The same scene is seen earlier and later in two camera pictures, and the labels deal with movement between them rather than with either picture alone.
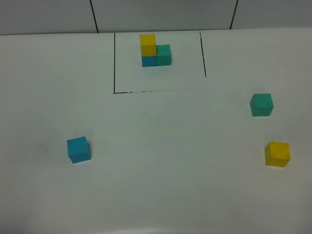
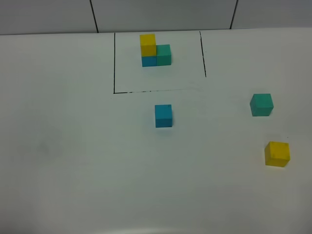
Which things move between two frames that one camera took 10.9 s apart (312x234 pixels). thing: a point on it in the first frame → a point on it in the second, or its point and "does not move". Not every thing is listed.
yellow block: (277, 154) does not move
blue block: (78, 149) → (163, 115)
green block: (261, 105) does not move
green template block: (163, 55) does not move
